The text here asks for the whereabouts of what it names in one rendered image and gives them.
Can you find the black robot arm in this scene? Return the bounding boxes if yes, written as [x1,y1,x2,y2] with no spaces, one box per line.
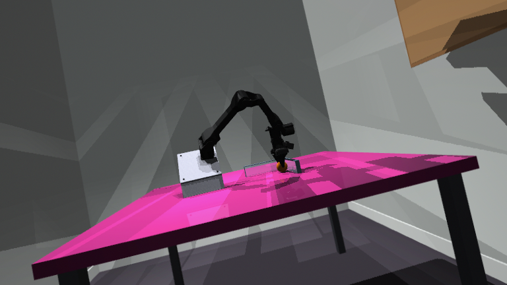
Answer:
[198,90,294,160]

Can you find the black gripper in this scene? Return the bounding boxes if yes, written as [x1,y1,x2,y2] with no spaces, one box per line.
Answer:
[271,137,289,168]

